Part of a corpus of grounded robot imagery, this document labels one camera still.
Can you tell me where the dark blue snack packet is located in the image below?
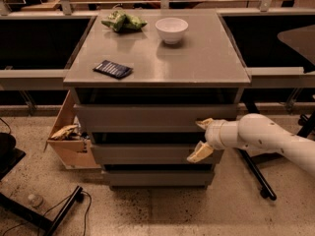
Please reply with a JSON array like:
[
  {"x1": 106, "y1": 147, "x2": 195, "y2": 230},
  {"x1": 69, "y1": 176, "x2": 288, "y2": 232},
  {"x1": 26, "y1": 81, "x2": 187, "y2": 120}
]
[{"x1": 93, "y1": 60, "x2": 133, "y2": 80}]

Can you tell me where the black floor cable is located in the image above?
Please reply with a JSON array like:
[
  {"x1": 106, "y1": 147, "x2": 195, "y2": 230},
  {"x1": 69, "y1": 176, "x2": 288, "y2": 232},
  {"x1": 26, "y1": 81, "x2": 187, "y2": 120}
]
[{"x1": 0, "y1": 189, "x2": 94, "y2": 236}]

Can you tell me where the grey bottom drawer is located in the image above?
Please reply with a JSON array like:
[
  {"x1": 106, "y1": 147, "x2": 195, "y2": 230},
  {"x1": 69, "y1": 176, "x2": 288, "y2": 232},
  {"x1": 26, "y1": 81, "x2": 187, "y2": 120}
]
[{"x1": 101, "y1": 170, "x2": 215, "y2": 188}]

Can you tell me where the clear plastic bottle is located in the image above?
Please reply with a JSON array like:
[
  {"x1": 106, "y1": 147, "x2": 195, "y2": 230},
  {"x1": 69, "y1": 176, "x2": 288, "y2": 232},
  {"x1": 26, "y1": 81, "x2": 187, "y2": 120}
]
[{"x1": 28, "y1": 194, "x2": 43, "y2": 208}]

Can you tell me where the black stand leg left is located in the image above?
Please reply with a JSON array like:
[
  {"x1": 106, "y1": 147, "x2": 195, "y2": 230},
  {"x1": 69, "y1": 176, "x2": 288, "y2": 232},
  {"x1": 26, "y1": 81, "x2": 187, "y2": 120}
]
[{"x1": 0, "y1": 148, "x2": 83, "y2": 236}]

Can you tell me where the grey drawer cabinet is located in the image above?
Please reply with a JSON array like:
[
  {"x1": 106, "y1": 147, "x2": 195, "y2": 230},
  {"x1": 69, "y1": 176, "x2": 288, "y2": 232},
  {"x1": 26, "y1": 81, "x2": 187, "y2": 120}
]
[{"x1": 63, "y1": 7, "x2": 253, "y2": 192}]

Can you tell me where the grey top drawer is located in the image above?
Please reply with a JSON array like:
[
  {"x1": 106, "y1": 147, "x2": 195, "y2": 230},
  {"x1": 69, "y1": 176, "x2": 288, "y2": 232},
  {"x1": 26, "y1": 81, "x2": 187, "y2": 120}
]
[{"x1": 74, "y1": 104, "x2": 237, "y2": 133}]

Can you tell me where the grey middle drawer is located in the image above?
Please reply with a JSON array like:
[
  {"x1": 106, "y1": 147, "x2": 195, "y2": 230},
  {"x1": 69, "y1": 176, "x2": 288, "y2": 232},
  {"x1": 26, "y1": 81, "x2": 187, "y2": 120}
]
[{"x1": 90, "y1": 143, "x2": 224, "y2": 166}]

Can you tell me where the black stand leg right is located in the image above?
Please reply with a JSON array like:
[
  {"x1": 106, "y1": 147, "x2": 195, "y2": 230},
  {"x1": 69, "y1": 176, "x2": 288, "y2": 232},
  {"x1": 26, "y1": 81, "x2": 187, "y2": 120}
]
[{"x1": 239, "y1": 99, "x2": 315, "y2": 201}]

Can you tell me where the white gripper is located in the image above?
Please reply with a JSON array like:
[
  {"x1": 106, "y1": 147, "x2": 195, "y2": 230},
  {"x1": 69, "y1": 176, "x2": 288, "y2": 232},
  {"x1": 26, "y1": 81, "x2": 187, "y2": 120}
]
[{"x1": 187, "y1": 118, "x2": 245, "y2": 163}]

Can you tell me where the wooden side box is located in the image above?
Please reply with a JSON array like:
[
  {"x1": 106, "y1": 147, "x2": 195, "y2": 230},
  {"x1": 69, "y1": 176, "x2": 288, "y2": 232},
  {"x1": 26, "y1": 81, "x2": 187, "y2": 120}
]
[{"x1": 47, "y1": 92, "x2": 99, "y2": 169}]

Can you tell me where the black stand leg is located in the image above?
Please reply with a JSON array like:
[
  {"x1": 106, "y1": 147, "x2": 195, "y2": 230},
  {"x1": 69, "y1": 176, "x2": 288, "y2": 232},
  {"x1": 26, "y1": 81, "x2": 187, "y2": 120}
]
[
  {"x1": 239, "y1": 99, "x2": 315, "y2": 201},
  {"x1": 0, "y1": 148, "x2": 83, "y2": 236}
]

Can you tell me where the white bowl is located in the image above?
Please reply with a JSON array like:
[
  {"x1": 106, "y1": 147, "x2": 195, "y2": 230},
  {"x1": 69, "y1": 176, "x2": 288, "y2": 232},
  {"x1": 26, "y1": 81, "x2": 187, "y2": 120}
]
[{"x1": 156, "y1": 18, "x2": 188, "y2": 44}]

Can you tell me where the grey drawer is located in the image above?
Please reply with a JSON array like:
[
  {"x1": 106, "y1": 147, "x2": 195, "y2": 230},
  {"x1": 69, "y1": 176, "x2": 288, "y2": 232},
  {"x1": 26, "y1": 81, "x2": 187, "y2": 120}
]
[
  {"x1": 101, "y1": 170, "x2": 215, "y2": 188},
  {"x1": 90, "y1": 143, "x2": 224, "y2": 166},
  {"x1": 74, "y1": 104, "x2": 237, "y2": 133}
]

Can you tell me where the yellow crumpled bag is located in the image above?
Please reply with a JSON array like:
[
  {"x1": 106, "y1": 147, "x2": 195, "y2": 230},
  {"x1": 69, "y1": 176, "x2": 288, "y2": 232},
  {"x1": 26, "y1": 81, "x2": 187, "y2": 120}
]
[{"x1": 50, "y1": 124, "x2": 78, "y2": 141}]

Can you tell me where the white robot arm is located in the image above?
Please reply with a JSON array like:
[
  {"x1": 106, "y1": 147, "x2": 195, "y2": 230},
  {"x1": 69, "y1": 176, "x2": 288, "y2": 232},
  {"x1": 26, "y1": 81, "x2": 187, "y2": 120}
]
[{"x1": 187, "y1": 113, "x2": 315, "y2": 176}]

